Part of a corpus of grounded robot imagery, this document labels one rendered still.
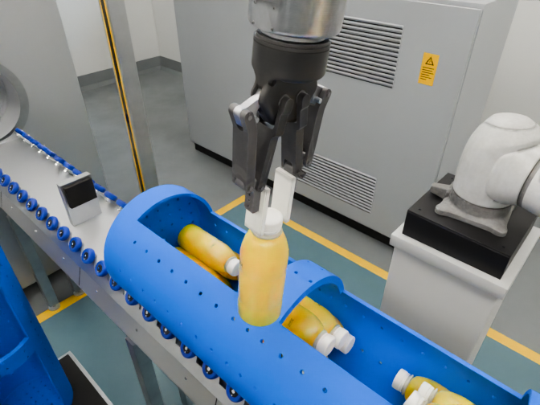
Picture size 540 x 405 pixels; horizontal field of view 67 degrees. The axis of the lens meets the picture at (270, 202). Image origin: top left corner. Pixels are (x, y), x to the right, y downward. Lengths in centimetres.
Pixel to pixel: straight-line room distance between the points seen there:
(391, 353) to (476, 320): 45
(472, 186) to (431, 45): 112
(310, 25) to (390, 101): 194
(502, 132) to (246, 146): 79
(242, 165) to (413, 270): 93
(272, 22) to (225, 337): 53
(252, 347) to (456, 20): 173
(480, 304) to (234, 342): 74
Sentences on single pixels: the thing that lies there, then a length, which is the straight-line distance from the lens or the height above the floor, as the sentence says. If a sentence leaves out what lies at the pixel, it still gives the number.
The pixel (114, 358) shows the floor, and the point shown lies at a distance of 225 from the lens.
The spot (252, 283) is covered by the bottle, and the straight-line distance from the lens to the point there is 56.
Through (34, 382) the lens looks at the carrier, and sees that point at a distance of 210.
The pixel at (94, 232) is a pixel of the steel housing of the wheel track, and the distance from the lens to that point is 142.
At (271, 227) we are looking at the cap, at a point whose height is 144.
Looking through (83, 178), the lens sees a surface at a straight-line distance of 142.
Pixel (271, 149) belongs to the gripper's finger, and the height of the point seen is 155.
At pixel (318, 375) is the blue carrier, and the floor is 120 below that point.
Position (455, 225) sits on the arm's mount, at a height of 108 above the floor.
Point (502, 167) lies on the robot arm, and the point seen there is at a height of 127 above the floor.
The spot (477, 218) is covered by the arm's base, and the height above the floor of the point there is 111.
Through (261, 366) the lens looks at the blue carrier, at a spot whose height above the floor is 117.
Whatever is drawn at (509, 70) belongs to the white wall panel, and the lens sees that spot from 342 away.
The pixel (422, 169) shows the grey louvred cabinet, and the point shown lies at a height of 63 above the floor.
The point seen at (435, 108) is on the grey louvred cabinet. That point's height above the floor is 98.
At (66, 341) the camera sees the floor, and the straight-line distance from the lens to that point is 240.
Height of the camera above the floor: 176
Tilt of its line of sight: 35 degrees down
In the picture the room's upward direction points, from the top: straight up
